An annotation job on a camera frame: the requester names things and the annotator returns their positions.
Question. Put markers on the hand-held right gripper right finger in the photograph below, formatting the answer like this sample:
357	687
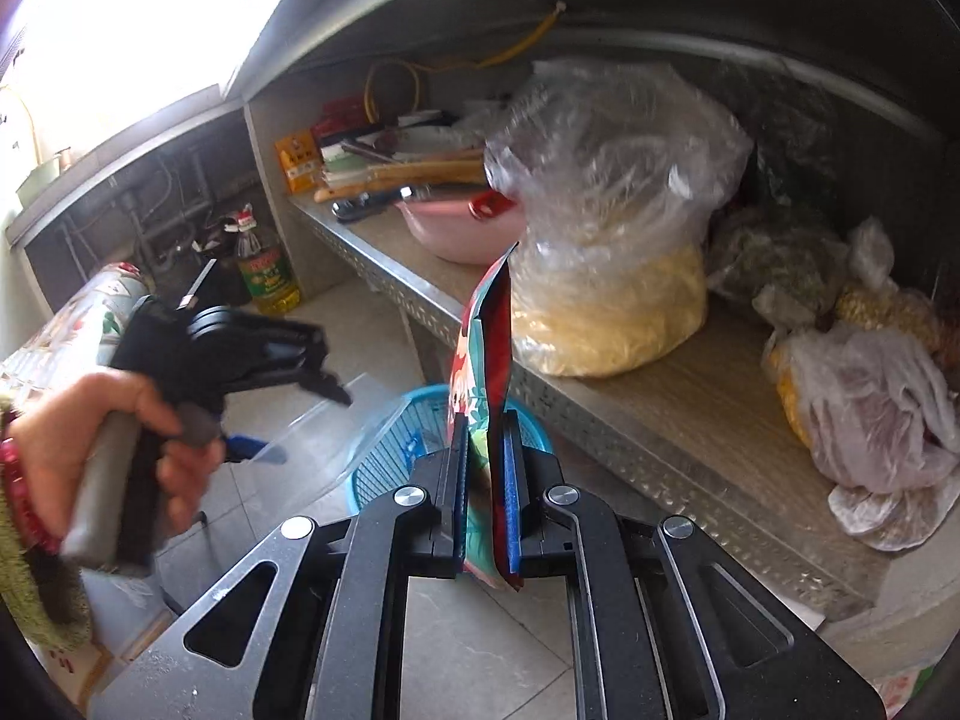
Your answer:
513	510

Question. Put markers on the red snack pouch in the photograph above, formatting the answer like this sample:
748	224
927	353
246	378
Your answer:
487	360

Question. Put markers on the drain pipes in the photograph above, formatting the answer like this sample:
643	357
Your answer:
150	187

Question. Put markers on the person's left forearm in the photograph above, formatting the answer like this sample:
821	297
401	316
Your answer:
37	600

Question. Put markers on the clear bag of corn kernels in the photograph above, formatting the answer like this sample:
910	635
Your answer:
892	311

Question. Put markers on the red packet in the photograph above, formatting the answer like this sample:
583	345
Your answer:
341	116

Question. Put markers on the white plastic bag of corn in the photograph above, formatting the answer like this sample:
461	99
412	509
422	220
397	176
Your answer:
877	405

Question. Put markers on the perforated metal shelf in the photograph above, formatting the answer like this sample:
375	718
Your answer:
675	420

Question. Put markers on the green basin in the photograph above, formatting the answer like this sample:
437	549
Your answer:
37	180

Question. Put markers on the clear bag of yellow grains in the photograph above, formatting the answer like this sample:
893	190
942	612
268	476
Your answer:
615	300

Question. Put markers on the red ladle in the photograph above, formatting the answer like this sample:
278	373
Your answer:
491	206

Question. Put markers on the blue plastic basket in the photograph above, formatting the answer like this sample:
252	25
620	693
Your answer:
390	465

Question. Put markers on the pink basin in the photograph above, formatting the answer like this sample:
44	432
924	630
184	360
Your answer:
450	236

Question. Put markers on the fruit print tablecloth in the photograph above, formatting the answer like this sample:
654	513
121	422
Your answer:
82	315

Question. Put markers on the cooking oil bottle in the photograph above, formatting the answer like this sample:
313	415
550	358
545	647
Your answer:
266	277

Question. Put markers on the dark jar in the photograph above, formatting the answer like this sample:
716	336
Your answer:
229	270

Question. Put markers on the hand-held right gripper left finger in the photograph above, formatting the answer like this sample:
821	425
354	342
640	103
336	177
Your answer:
450	510

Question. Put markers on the clear bag of dried greens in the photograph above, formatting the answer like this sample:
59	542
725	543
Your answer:
772	255

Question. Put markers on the orange packet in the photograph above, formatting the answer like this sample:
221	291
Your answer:
298	165

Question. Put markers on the person's left hand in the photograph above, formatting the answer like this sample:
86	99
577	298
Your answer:
52	450

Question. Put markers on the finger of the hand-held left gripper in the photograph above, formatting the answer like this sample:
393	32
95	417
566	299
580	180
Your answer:
262	349
247	450

